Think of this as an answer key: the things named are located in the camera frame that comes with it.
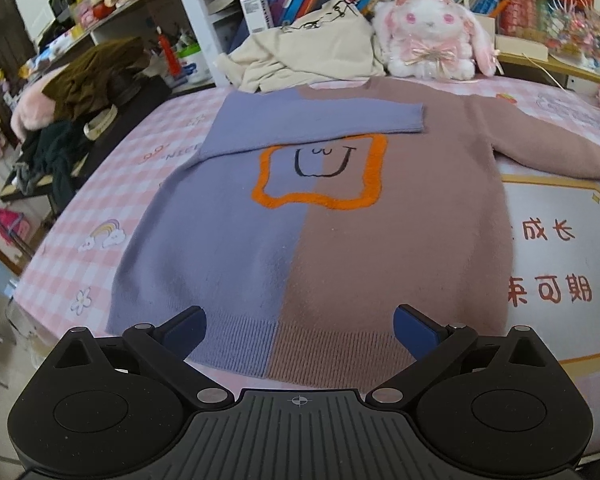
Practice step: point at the pink checkered printed table mat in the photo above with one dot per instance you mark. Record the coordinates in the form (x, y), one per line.
(95, 195)

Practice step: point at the dark brown cloth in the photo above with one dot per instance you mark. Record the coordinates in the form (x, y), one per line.
(100, 75)

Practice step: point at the thick white book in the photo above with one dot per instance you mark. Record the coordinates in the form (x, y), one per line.
(522, 47)

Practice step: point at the pink fluffy cloth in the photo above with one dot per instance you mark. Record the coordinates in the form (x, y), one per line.
(30, 105)

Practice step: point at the red tassel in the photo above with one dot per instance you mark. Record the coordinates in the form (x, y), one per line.
(171, 55)

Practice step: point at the white pink plush bunny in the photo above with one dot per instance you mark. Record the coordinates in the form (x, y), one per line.
(430, 30)

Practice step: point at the pile of dark clothes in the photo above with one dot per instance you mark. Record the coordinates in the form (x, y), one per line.
(55, 160)

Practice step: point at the white barcode box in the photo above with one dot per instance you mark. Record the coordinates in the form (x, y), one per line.
(256, 15)

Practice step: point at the colourful bead tree ornament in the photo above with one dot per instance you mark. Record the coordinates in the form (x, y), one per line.
(580, 27)

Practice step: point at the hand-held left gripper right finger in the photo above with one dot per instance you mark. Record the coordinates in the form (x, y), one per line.
(415, 332)

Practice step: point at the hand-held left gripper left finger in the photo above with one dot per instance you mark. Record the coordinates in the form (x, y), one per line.
(187, 331)

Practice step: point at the white wooden bookshelf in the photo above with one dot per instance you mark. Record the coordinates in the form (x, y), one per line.
(190, 20)

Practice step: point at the white plastic bottle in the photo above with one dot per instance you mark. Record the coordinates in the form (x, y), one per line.
(196, 65)

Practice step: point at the cream canvas bag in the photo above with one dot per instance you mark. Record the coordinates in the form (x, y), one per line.
(305, 50)

